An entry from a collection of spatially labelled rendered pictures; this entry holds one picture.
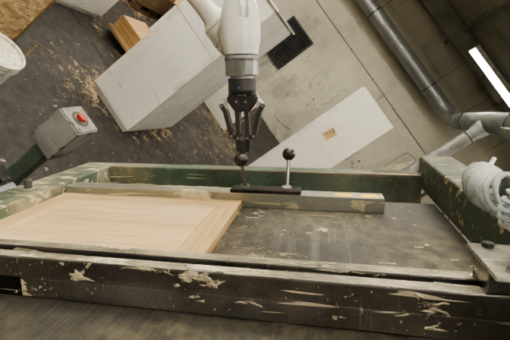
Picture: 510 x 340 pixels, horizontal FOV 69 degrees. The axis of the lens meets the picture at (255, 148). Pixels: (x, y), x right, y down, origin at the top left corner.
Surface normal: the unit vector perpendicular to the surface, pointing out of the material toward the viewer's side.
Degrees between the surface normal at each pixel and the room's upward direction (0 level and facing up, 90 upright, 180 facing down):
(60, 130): 90
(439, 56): 90
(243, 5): 63
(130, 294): 90
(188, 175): 90
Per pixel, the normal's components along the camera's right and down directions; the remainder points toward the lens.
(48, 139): -0.18, 0.18
